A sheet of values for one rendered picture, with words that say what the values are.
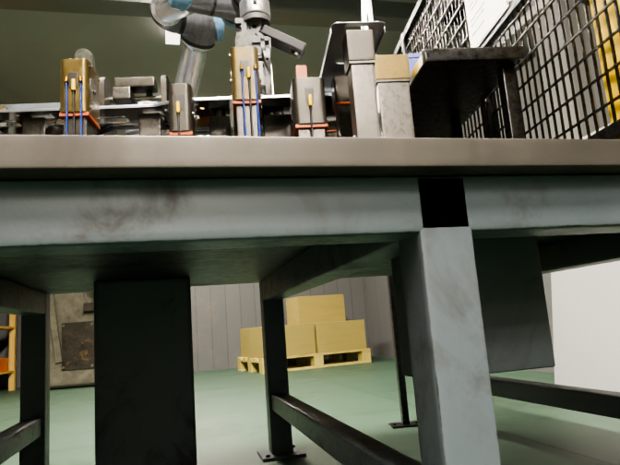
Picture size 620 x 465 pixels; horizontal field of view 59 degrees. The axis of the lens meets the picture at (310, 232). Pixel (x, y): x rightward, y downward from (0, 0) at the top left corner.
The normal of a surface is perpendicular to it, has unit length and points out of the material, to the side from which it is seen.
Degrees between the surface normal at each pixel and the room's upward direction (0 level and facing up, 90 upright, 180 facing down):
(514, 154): 90
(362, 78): 90
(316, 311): 90
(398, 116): 90
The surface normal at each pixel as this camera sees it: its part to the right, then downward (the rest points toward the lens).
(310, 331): 0.46, -0.18
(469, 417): 0.22, -0.18
